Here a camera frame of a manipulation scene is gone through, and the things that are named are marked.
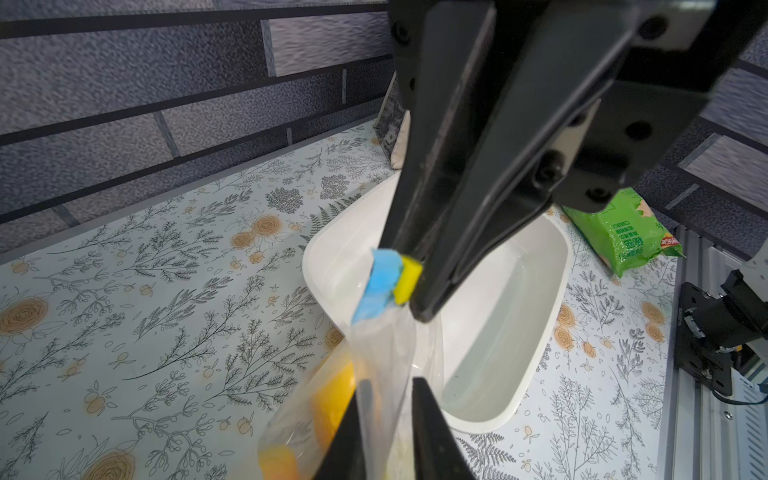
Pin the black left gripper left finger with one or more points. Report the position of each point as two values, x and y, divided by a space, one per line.
345 458

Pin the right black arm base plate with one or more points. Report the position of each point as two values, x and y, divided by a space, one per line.
708 330

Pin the orange yellow mango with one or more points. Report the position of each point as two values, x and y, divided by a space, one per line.
329 403

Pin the white oval plastic tray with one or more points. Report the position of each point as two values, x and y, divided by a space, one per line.
495 326

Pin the aluminium front rail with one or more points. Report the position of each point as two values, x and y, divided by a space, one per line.
705 435

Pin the beige canvas tote bag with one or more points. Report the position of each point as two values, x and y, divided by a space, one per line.
392 126

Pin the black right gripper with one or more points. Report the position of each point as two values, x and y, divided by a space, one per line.
517 104

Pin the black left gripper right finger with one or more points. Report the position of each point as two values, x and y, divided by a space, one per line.
436 453

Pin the clear blue-zipper zip-top bag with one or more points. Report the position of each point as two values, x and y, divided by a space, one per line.
381 344

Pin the green snack bag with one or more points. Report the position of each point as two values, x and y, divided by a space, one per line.
626 235

